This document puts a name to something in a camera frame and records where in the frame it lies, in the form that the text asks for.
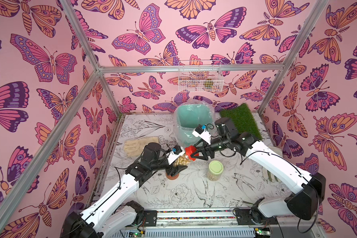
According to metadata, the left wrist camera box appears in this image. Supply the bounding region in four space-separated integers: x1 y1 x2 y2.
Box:
167 145 185 165

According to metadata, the green object in basket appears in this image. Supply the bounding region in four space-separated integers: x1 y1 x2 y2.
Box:
203 79 214 90

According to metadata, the green lid peanut jar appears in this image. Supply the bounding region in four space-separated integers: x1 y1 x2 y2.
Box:
207 160 224 181

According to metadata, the left beige cloth glove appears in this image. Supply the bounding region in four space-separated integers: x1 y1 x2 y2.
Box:
124 136 159 157

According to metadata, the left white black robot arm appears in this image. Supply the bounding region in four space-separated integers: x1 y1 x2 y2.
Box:
60 142 188 238

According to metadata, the clear plastic bin liner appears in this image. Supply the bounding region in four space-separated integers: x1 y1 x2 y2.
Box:
173 100 217 147

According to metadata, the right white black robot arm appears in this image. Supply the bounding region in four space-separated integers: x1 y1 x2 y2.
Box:
189 118 326 224

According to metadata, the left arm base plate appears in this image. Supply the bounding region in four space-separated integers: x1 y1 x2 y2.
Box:
131 210 157 227

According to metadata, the red lid peanut jar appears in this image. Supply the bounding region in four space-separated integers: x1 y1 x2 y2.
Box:
173 154 191 167

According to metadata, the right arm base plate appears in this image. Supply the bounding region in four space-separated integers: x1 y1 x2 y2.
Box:
233 208 278 225

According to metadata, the red jar lid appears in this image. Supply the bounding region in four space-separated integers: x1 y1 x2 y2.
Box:
185 145 199 161

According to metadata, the green artificial grass mat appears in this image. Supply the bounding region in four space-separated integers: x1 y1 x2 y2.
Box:
220 103 262 140

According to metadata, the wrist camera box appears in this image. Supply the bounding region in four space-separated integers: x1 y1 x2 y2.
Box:
192 125 211 145
167 145 185 165

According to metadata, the white wire wall basket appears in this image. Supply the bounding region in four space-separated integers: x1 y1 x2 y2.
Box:
177 64 224 93

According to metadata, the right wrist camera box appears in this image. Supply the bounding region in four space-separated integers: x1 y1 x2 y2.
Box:
192 125 211 145

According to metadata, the brown jar lid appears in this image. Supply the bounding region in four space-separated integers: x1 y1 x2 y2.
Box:
166 173 179 180

